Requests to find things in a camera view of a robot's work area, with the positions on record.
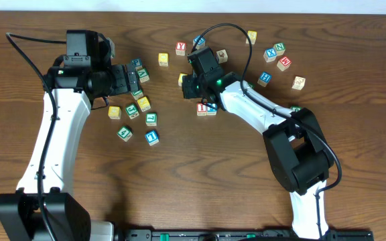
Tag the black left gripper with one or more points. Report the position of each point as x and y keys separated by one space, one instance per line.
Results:
x=121 y=86

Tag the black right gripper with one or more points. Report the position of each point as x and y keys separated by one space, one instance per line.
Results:
x=188 y=92

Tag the red I wooden block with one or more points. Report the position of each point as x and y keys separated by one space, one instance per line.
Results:
x=201 y=109

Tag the blue 2 wooden block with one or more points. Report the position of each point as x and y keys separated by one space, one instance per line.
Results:
x=211 y=109

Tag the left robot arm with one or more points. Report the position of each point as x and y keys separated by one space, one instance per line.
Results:
x=42 y=206

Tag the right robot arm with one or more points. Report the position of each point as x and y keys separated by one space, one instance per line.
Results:
x=298 y=153

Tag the yellow S wooden block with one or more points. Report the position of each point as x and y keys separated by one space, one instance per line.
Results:
x=180 y=79

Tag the plain picture wooden block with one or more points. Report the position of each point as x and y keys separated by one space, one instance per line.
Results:
x=221 y=56

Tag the blue D far wooden block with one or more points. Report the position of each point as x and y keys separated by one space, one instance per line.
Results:
x=199 y=42

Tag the red Y wooden block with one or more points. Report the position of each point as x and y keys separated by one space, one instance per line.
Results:
x=181 y=48

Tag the yellow O wooden block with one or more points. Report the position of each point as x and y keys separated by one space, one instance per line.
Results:
x=163 y=59

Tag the blue P left wooden block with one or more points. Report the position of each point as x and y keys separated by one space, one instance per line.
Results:
x=137 y=63

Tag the yellow G wooden block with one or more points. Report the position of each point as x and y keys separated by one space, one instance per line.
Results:
x=114 y=112

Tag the green V wooden block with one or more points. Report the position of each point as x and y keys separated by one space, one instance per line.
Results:
x=143 y=75

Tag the blue H wooden block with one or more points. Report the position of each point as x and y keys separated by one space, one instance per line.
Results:
x=264 y=79

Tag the green R wooden block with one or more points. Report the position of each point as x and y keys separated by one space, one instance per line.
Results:
x=137 y=94

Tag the yellow far wooden block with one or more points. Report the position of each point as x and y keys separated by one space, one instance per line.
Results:
x=252 y=37

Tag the green J left wooden block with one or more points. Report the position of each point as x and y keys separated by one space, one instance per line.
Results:
x=132 y=111

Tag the green j wooden block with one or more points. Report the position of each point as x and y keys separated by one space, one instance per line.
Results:
x=132 y=111
x=295 y=108

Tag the yellow K wooden block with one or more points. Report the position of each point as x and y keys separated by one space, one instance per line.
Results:
x=144 y=103

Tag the blue X wooden block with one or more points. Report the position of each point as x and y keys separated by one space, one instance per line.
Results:
x=270 y=55

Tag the green L wooden block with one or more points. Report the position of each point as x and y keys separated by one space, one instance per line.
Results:
x=151 y=119

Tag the green 4 wooden block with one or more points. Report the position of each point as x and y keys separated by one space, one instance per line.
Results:
x=124 y=133

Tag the red M wooden block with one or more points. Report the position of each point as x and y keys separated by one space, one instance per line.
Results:
x=284 y=63

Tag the green N wooden block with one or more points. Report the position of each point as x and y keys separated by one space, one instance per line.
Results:
x=279 y=48

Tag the blue T wooden block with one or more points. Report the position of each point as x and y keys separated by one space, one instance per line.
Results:
x=152 y=137

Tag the plain animal wooden block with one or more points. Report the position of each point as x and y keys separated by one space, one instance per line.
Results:
x=298 y=83

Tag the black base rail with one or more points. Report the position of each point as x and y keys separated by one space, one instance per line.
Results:
x=250 y=235

